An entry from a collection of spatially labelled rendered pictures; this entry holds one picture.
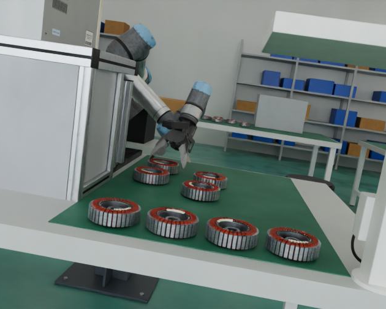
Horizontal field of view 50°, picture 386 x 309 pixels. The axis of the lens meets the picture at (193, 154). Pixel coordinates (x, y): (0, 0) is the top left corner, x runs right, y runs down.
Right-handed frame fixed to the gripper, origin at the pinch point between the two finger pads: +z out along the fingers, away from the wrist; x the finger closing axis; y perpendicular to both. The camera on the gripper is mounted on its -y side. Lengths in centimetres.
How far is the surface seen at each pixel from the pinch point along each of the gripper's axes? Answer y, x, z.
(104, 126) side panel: -36.5, -1.6, 5.0
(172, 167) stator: -2.2, -5.1, 1.0
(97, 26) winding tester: -40, 19, -27
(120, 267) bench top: -50, -35, 37
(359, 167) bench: 338, -8, -156
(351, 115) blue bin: 550, 64, -339
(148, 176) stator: -18.1, -9.2, 10.5
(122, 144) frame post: -13.8, 9.6, 1.6
